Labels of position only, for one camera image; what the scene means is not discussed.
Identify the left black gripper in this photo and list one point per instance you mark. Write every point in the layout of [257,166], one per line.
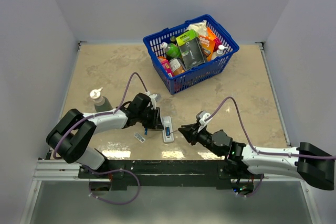
[156,122]

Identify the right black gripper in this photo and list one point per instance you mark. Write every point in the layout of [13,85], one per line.
[191,132]

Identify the white remote control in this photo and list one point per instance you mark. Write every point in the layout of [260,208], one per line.
[167,122]

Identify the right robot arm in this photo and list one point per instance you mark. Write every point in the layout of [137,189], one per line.
[307,162]

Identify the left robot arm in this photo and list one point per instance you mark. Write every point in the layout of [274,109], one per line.
[71,136]

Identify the pink box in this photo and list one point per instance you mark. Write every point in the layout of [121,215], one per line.
[166,65]

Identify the dark green sauce bottle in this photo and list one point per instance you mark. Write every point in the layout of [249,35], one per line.
[101,103]

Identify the brown labelled jar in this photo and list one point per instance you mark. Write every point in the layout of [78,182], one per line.
[176,66]

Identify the blue plastic shopping basket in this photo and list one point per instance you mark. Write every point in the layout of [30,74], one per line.
[198,68]

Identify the green grey razor box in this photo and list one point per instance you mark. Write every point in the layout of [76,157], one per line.
[191,49]

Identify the white pump bottle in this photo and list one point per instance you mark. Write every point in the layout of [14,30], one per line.
[219,52]

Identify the orange razor pack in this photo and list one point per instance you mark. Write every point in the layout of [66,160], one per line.
[208,43]

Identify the beige paper bag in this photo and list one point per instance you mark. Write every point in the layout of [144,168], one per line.
[200,28]

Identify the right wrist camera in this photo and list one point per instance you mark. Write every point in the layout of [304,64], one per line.
[202,120]

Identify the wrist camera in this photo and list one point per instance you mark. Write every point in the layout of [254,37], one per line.
[154,98]
[202,120]

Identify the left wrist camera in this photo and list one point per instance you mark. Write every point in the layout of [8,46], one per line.
[154,98]

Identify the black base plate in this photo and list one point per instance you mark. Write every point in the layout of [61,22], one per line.
[169,173]

